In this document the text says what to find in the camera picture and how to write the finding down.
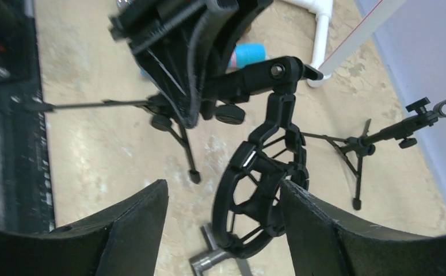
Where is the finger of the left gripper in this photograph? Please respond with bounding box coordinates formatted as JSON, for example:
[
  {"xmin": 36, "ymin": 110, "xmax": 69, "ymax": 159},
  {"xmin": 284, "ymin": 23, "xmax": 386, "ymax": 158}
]
[{"xmin": 109, "ymin": 1, "xmax": 270, "ymax": 128}]

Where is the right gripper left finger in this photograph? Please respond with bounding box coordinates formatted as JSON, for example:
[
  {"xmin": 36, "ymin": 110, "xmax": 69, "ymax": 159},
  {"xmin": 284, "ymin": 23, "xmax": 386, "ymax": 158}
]
[{"xmin": 0, "ymin": 179, "xmax": 169, "ymax": 275}]

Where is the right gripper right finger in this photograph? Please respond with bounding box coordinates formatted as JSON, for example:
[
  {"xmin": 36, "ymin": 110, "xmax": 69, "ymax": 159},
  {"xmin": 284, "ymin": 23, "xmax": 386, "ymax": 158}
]
[{"xmin": 280, "ymin": 181, "xmax": 446, "ymax": 275}]

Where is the blue microphone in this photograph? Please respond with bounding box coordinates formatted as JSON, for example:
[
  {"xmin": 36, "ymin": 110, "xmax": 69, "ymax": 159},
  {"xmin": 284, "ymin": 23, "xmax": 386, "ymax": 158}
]
[{"xmin": 140, "ymin": 43, "xmax": 266, "ymax": 79}]

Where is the black shock-mount tripod stand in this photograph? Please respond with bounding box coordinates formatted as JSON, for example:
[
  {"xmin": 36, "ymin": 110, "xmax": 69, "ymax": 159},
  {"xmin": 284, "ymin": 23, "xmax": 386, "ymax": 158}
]
[{"xmin": 24, "ymin": 56, "xmax": 325, "ymax": 260}]

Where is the black tripod microphone stand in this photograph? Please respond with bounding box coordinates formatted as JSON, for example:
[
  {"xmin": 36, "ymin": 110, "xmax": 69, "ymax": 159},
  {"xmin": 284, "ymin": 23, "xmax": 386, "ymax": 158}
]
[{"xmin": 300, "ymin": 86, "xmax": 446, "ymax": 212}]

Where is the dark grey metal pipe fitting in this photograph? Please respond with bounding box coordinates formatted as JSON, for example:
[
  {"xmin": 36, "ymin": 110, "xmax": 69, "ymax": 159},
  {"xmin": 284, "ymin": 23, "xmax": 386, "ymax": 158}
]
[{"xmin": 189, "ymin": 223, "xmax": 253, "ymax": 276}]

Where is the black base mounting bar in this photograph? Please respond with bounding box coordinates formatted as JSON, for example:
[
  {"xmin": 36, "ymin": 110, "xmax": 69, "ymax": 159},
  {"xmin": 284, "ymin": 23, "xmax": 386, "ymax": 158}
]
[{"xmin": 0, "ymin": 1, "xmax": 55, "ymax": 234}]

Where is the white PVC pipe frame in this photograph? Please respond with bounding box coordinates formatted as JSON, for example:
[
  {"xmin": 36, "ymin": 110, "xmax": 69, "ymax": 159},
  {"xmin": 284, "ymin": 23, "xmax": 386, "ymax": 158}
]
[{"xmin": 283, "ymin": 0, "xmax": 409, "ymax": 89}]

